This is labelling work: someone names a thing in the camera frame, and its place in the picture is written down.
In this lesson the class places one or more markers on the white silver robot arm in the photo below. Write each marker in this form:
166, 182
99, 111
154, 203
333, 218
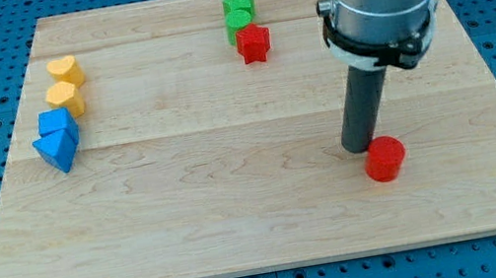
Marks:
371, 35

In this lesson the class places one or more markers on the light wooden board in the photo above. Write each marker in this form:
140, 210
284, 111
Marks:
193, 164

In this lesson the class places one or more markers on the red star block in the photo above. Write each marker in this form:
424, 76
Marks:
253, 43

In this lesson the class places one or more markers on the green cylinder block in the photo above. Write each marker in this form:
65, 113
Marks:
235, 21

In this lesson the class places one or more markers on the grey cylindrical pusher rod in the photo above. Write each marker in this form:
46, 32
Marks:
362, 101

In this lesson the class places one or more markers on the red cylinder block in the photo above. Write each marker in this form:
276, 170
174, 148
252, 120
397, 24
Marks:
384, 158

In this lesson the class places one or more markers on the green star block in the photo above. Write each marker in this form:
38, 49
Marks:
238, 5

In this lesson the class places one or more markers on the yellow pentagon block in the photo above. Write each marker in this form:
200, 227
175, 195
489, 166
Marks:
67, 95

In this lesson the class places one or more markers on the blue triangle block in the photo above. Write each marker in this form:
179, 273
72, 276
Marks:
57, 149

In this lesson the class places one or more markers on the yellow heart block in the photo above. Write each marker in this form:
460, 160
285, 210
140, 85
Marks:
66, 70

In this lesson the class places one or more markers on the blue cube block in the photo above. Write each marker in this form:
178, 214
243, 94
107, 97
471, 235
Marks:
57, 120

